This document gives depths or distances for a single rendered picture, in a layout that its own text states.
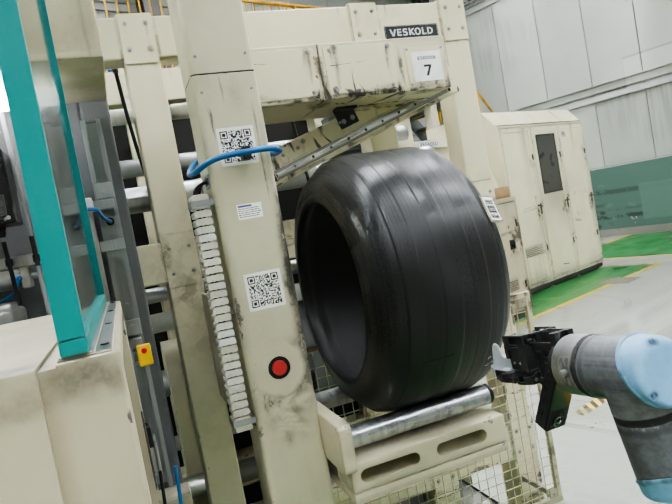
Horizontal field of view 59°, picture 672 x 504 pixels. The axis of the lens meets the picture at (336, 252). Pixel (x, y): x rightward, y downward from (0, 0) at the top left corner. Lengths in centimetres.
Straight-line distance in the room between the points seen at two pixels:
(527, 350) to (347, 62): 92
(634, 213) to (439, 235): 1206
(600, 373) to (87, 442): 63
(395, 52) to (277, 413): 98
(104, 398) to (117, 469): 5
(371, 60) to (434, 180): 54
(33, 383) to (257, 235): 78
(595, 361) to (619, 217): 1241
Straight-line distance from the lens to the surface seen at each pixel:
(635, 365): 82
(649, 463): 89
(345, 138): 169
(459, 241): 113
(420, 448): 126
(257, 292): 118
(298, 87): 154
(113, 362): 46
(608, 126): 1331
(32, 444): 47
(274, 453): 125
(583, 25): 1368
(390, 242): 108
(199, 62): 122
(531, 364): 100
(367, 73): 161
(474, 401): 132
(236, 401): 122
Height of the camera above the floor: 133
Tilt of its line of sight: 3 degrees down
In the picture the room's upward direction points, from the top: 10 degrees counter-clockwise
